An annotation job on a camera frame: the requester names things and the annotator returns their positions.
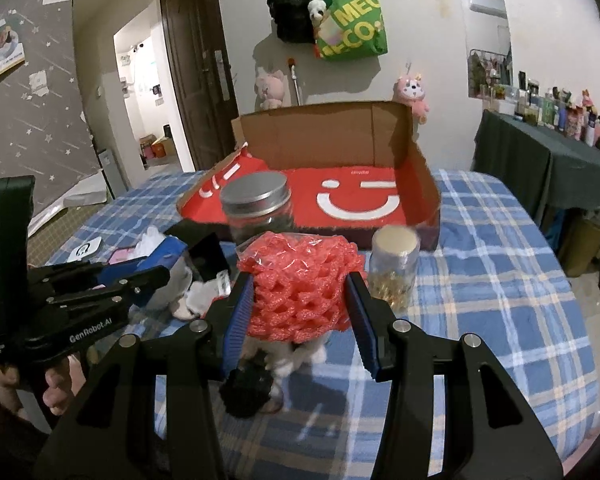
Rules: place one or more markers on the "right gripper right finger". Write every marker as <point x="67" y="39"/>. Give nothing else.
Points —
<point x="371" y="319"/>

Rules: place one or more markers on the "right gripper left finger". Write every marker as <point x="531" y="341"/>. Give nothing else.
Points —
<point x="229" y="319"/>

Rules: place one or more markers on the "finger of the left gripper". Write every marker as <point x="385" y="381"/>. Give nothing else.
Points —
<point x="77" y="275"/>
<point x="80" y="303"/>

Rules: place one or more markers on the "white tissue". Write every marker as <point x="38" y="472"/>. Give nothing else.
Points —
<point x="149" y="241"/>

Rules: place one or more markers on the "cream crochet scrunchie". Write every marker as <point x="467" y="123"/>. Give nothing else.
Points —
<point x="281" y="359"/>

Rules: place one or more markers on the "red foam net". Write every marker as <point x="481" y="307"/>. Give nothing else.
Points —
<point x="298" y="284"/>

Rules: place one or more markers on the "person's left hand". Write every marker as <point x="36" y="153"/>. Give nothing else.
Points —
<point x="63" y="382"/>

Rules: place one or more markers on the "white card on table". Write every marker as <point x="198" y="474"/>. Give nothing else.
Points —
<point x="85" y="250"/>

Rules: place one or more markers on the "small glass jar gold beads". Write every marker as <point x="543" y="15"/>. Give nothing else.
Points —
<point x="393" y="264"/>

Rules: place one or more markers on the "black floral box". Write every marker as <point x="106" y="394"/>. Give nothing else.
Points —
<point x="203" y="247"/>

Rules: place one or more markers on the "large glass jar metal lid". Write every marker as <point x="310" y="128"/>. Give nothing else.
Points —
<point x="257" y="203"/>

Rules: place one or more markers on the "blue plaid tablecloth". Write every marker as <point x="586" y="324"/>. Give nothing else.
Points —
<point x="493" y="275"/>

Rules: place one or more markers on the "red cardboard box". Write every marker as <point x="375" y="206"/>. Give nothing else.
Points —
<point x="352" y="168"/>

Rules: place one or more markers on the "dark green covered table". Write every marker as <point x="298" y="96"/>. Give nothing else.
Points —
<point x="541" y="167"/>

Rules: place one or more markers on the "bottles on side table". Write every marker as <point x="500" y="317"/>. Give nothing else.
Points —
<point x="557" y="109"/>

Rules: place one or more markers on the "brown wooden door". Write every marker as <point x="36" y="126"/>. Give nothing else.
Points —
<point x="200" y="71"/>

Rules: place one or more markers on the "green tote bag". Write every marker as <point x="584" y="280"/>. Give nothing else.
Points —
<point x="350" y="30"/>

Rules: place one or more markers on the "small white plush on bag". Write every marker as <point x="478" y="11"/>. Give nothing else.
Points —
<point x="317" y="9"/>

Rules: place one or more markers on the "picture on left wall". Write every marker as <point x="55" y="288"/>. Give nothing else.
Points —
<point x="11" y="46"/>

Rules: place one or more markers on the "pink white plush on wall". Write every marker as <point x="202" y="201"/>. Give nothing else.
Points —
<point x="408" y="91"/>

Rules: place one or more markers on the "red handled stick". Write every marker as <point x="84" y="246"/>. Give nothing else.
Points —
<point x="295" y="81"/>

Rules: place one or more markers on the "black bag on wall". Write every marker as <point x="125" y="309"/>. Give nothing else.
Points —
<point x="292" y="21"/>

